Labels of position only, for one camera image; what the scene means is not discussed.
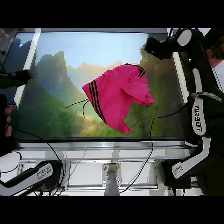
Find black cable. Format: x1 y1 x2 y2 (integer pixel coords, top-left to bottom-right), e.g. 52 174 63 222
12 127 65 166
119 101 192 195

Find heap of clothes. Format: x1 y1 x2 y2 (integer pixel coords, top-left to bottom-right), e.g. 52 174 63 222
203 28 224 95

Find pink shorts with black stripes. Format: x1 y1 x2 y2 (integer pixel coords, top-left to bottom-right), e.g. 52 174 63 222
65 62 156 136

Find silver frame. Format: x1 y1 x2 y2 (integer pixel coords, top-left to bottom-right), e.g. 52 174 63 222
0 139 205 197

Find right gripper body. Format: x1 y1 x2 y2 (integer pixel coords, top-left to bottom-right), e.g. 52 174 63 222
144 35 175 61

